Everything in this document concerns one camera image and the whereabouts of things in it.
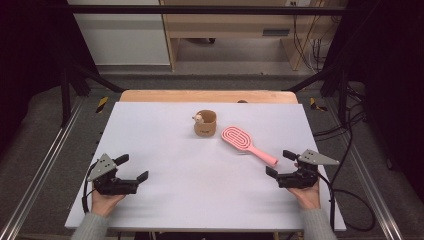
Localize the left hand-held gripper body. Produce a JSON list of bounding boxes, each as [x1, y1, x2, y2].
[[87, 153, 139, 196]]

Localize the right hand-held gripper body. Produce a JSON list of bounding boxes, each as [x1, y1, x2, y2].
[[276, 148, 340, 189]]

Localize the pink hairbrush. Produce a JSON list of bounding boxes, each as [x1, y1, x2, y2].
[[221, 125, 279, 168]]

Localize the tan cup with small figure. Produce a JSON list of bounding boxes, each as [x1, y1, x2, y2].
[[192, 109, 218, 137]]

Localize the person's left hand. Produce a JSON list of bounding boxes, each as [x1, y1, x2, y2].
[[91, 190, 126, 218]]

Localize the person's right hand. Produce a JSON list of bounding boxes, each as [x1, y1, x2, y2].
[[288, 181, 321, 210]]

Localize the white table board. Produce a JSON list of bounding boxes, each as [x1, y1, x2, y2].
[[64, 101, 347, 233]]

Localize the yellow black floor tape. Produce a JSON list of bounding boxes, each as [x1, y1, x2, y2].
[[95, 96, 110, 114], [309, 97, 328, 112]]

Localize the black metal stand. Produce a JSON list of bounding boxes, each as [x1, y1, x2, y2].
[[59, 59, 125, 128], [283, 63, 351, 128]]

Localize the wooden table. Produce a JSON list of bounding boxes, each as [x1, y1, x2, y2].
[[119, 89, 299, 104]]

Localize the black curtain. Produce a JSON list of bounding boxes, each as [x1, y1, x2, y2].
[[324, 0, 424, 201], [0, 0, 98, 154]]

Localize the white cabinet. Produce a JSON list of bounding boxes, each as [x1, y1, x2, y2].
[[66, 0, 171, 66]]

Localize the light wooden desk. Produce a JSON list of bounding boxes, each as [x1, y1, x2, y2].
[[159, 0, 348, 72]]

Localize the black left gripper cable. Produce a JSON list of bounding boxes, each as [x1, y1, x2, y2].
[[81, 163, 99, 214]]

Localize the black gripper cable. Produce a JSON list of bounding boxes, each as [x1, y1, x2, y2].
[[316, 173, 376, 233], [81, 163, 99, 214]]

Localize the black floor cables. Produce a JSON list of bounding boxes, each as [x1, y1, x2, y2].
[[313, 83, 368, 188]]

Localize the aluminium floor rail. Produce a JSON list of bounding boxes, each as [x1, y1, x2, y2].
[[328, 99, 405, 240], [0, 99, 85, 240]]

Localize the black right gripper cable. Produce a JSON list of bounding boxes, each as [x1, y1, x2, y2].
[[316, 173, 376, 233]]

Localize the hanging cables under desk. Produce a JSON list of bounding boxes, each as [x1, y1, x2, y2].
[[291, 0, 338, 73]]

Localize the black horizontal frame bar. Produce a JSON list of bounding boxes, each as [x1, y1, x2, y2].
[[43, 4, 348, 16]]

